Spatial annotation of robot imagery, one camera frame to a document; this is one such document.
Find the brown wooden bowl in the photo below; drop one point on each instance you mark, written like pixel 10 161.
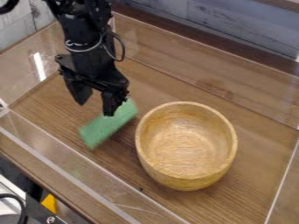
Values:
pixel 186 144

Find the clear acrylic corner bracket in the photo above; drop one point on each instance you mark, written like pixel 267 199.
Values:
pixel 112 23

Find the clear acrylic enclosure walls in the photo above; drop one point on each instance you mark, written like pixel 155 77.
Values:
pixel 174 64

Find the green rectangular block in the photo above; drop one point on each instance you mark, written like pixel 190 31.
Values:
pixel 104 126

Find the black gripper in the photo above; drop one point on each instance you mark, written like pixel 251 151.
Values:
pixel 88 69

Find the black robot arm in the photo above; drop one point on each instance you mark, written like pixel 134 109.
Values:
pixel 83 20

